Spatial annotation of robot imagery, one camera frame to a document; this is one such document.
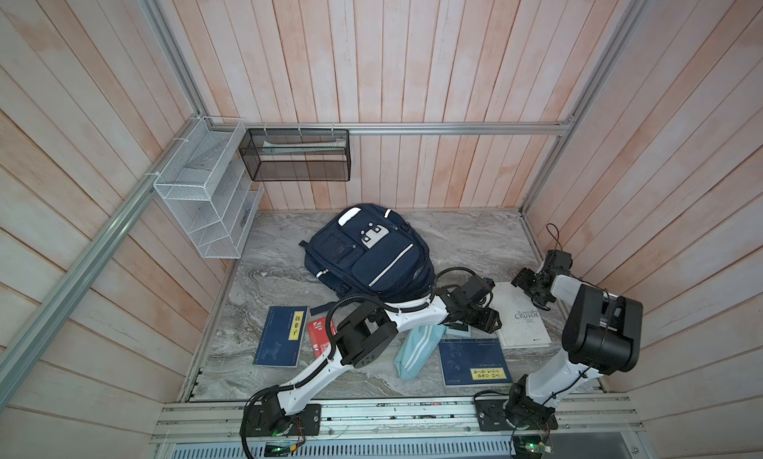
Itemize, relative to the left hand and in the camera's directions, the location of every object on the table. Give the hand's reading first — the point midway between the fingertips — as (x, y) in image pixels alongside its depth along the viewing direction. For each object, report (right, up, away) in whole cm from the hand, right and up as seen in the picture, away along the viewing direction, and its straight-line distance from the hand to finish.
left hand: (494, 329), depth 86 cm
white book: (+10, +1, +2) cm, 10 cm away
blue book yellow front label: (-7, -8, -4) cm, 12 cm away
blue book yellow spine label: (-63, -3, +1) cm, 63 cm away
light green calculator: (-12, -2, +1) cm, 13 cm away
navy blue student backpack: (-36, +22, +17) cm, 46 cm away
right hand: (+15, +12, +11) cm, 22 cm away
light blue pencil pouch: (-24, -3, -6) cm, 25 cm away
